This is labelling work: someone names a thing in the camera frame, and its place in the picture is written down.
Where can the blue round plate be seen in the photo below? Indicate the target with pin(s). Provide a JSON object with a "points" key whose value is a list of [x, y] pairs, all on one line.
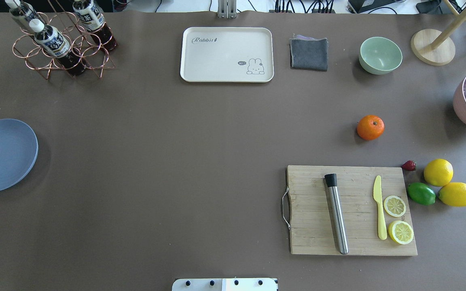
{"points": [[18, 151]]}

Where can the tea bottle back left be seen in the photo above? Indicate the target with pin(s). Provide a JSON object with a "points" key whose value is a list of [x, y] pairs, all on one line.
{"points": [[22, 13]]}

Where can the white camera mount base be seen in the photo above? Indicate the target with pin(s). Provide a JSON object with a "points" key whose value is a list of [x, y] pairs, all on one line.
{"points": [[225, 284]]}

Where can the green lime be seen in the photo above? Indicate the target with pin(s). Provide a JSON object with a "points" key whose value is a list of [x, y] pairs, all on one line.
{"points": [[421, 193]]}

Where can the steel muddler black tip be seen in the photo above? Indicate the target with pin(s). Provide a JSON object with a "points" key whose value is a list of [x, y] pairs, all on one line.
{"points": [[332, 187]]}

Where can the lower whole lemon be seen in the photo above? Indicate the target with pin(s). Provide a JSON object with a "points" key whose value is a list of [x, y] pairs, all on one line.
{"points": [[453, 194]]}

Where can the cream rabbit tray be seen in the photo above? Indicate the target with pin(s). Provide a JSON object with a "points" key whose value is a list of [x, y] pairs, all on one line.
{"points": [[227, 54]]}

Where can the orange fruit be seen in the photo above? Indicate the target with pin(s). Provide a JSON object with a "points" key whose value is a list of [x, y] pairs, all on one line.
{"points": [[370, 127]]}

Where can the copper wire bottle rack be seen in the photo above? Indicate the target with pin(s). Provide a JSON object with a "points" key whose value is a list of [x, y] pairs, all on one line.
{"points": [[62, 16]]}

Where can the lemon slice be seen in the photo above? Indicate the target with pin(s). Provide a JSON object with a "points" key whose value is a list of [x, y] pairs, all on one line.
{"points": [[394, 206], [401, 232]]}

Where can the upper whole lemon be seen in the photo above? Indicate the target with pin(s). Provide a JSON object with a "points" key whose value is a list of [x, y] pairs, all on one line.
{"points": [[438, 172]]}

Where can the whole lemon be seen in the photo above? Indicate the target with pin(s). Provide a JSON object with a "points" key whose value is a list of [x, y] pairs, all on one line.
{"points": [[438, 172], [453, 194]]}

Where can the red strawberry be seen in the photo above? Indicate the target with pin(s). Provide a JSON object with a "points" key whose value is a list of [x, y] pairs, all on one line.
{"points": [[410, 165]]}

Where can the tea bottle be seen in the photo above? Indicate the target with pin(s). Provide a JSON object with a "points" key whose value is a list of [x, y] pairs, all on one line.
{"points": [[22, 13], [92, 19], [57, 46]]}

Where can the grey folded cloth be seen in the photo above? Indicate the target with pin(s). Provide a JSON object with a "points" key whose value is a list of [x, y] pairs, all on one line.
{"points": [[309, 53]]}

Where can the wooden cup tree stand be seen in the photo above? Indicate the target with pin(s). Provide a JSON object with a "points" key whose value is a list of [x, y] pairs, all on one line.
{"points": [[435, 47]]}

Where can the green bowl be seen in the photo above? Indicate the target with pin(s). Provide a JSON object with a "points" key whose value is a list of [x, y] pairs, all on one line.
{"points": [[379, 55]]}

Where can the wooden cutting board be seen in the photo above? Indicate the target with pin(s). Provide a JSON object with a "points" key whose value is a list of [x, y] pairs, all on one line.
{"points": [[312, 229]]}

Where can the lower lemon slice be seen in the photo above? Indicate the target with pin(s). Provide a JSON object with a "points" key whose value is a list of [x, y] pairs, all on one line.
{"points": [[401, 232]]}

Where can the yellow plastic knife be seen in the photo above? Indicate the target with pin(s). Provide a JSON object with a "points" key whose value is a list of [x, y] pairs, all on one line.
{"points": [[377, 196]]}

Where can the tea bottle front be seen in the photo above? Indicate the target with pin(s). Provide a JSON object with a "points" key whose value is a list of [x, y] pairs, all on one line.
{"points": [[57, 46]]}

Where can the upper lemon slice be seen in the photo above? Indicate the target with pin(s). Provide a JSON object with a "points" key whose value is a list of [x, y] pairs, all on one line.
{"points": [[394, 206]]}

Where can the tea bottle back right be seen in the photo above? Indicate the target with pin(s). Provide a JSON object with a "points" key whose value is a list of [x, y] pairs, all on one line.
{"points": [[92, 19]]}

